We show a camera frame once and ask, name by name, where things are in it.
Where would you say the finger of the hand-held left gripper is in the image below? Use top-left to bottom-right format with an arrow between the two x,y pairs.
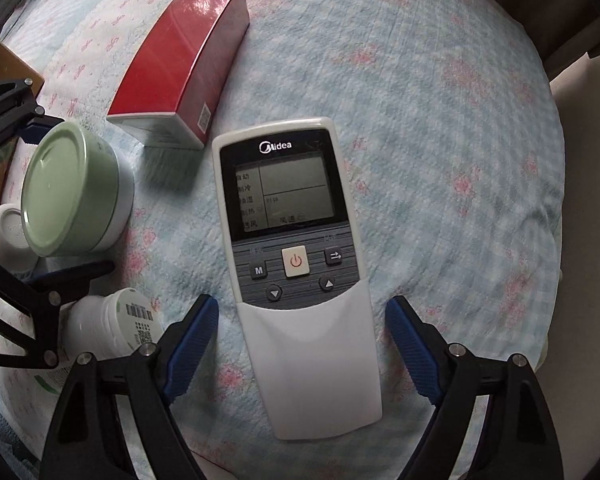
0,76 -> 66,161
0,249 -> 117,372

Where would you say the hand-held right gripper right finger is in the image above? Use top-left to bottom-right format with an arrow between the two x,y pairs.
385,295 -> 564,480

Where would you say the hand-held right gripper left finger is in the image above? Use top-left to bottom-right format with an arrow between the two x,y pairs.
45,295 -> 220,480

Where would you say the green lidded jar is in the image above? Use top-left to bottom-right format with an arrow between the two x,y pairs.
20,121 -> 135,258

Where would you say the white remote control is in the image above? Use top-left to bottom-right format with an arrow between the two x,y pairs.
211,116 -> 384,441

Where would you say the brown cardboard box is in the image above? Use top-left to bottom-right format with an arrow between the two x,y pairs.
0,41 -> 46,206

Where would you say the white bottle with barcode label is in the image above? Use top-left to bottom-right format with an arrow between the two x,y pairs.
60,287 -> 163,361

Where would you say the red cardboard box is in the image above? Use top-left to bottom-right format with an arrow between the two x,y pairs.
106,0 -> 251,150

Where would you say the light blue floral blanket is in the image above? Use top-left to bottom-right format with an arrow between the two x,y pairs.
0,0 -> 566,480

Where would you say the dark brown furniture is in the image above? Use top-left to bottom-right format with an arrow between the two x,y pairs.
475,0 -> 600,81

